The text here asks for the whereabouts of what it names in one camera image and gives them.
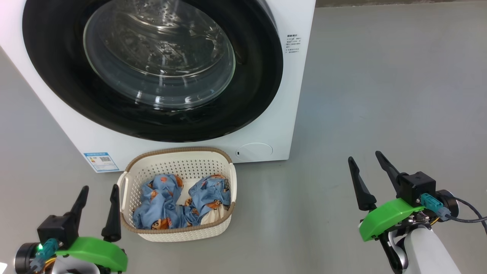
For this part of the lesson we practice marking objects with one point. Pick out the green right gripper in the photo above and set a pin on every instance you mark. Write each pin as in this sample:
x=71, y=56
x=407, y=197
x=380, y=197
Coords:
x=384, y=220

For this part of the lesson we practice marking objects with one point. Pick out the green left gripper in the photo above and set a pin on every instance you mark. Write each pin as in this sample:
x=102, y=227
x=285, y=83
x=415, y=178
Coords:
x=99, y=253

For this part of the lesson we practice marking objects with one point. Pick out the black round glass washer door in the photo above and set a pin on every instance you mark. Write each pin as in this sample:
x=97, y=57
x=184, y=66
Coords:
x=57, y=76

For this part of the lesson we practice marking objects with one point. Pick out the cream perforated laundry basket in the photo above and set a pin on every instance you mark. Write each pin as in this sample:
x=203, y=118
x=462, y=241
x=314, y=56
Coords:
x=179, y=161

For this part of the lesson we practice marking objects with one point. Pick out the white front-load washing machine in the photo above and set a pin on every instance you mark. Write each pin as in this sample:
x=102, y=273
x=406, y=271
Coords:
x=296, y=23

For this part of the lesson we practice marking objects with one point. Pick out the blue energy label sticker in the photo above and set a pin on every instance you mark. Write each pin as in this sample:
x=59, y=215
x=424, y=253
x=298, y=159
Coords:
x=101, y=161

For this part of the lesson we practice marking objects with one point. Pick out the round white filter cover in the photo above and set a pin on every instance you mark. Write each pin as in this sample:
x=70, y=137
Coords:
x=254, y=151

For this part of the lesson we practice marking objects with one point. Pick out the small black text label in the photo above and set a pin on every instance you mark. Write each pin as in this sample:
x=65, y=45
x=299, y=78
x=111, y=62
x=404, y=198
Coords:
x=293, y=43

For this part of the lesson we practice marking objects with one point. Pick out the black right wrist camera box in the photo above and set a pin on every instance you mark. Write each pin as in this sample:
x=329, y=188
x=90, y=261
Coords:
x=416, y=186

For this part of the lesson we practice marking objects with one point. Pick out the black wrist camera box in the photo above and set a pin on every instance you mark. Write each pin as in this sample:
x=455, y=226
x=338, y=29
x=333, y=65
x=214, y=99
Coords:
x=416, y=186
x=57, y=228

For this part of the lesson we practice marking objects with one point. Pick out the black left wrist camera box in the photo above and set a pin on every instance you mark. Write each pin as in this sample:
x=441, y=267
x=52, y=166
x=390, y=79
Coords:
x=57, y=228

